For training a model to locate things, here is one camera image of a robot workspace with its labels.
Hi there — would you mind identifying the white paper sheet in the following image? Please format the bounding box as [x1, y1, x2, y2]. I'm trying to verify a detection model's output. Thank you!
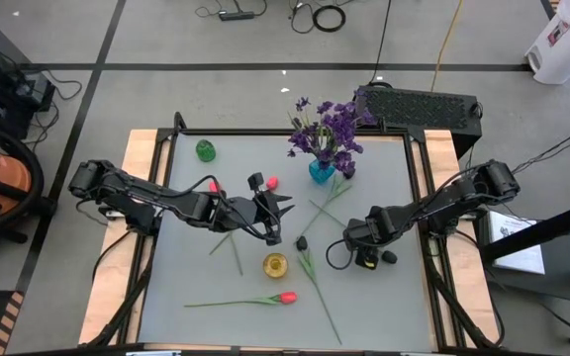
[487, 209, 547, 277]

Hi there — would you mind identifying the black power strip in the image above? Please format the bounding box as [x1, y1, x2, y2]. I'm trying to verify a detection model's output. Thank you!
[217, 10, 257, 23]

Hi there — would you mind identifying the orange vacuum cleaner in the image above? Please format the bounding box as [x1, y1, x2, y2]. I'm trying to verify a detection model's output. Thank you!
[0, 139, 59, 259]

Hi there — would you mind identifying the grey table mat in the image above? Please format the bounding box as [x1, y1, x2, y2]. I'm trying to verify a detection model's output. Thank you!
[137, 133, 435, 354]

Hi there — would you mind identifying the black perforated computer case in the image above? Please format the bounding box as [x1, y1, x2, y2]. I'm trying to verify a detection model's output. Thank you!
[352, 84, 485, 160]

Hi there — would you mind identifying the black vacuum hose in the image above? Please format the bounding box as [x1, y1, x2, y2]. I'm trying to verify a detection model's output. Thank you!
[0, 123, 47, 234]

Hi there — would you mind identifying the red artificial tulip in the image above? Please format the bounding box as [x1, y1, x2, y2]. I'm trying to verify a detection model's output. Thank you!
[208, 180, 245, 277]
[208, 175, 280, 257]
[182, 290, 300, 310]

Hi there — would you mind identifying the black metal stand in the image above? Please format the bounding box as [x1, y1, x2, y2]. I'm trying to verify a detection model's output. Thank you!
[477, 194, 570, 348]

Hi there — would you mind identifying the coiled black cable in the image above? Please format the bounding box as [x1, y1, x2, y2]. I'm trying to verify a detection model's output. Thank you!
[311, 4, 348, 35]

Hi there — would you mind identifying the purple artificial flower stem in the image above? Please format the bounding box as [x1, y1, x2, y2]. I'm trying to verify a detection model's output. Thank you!
[291, 95, 315, 131]
[316, 88, 378, 181]
[286, 125, 319, 160]

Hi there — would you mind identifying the yellow cable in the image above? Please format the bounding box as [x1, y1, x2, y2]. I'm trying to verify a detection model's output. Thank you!
[428, 0, 466, 94]

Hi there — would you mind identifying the white bin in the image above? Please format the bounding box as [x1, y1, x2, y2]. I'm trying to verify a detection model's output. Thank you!
[523, 0, 570, 86]

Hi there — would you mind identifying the green textured glass vase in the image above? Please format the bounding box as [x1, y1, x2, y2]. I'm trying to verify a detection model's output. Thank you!
[195, 138, 218, 164]

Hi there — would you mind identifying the yellow textured glass vase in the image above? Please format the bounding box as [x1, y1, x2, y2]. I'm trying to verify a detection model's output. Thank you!
[262, 251, 290, 280]

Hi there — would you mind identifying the light wooden table board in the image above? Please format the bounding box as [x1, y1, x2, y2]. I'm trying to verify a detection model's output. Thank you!
[77, 128, 503, 348]

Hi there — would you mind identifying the black aluminium table frame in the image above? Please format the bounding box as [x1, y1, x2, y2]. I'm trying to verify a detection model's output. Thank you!
[85, 110, 508, 356]

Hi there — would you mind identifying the blue textured glass vase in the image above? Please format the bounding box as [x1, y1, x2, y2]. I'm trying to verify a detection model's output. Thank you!
[308, 158, 337, 186]

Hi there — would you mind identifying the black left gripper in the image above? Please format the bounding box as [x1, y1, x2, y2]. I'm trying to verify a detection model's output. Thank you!
[210, 171, 298, 247]

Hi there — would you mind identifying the long black cable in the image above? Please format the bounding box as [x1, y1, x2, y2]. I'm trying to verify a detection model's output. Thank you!
[367, 0, 395, 86]

